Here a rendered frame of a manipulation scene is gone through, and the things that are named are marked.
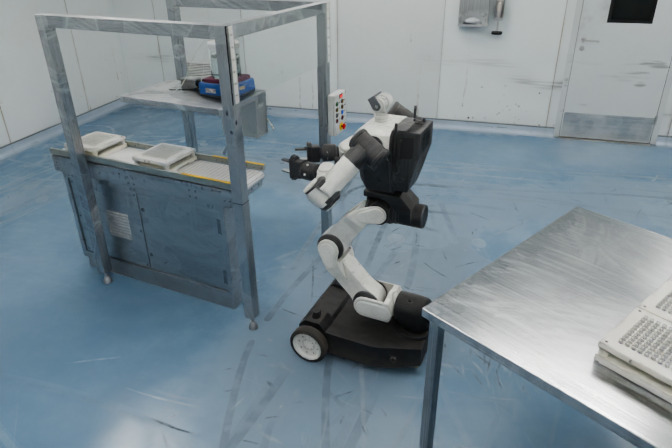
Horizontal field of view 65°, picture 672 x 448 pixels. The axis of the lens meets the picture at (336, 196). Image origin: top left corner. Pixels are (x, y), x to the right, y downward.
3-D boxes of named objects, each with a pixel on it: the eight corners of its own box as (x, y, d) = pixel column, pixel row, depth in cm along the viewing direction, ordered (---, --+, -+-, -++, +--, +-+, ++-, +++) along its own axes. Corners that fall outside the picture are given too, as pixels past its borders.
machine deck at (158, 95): (266, 97, 273) (265, 90, 271) (223, 118, 242) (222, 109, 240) (171, 86, 296) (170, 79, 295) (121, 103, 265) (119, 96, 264)
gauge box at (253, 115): (268, 132, 281) (266, 95, 273) (258, 138, 273) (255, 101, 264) (234, 127, 290) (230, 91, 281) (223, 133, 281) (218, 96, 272)
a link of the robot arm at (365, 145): (365, 176, 218) (388, 151, 217) (361, 172, 209) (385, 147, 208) (345, 157, 221) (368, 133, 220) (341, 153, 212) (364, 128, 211)
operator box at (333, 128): (346, 128, 347) (346, 89, 336) (335, 136, 334) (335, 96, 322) (338, 127, 350) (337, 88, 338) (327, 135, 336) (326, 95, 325)
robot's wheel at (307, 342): (294, 349, 280) (328, 361, 273) (290, 355, 276) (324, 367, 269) (293, 320, 271) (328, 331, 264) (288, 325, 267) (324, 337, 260)
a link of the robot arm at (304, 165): (285, 158, 247) (306, 163, 241) (297, 151, 254) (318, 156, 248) (287, 182, 252) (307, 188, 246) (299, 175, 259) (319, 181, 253)
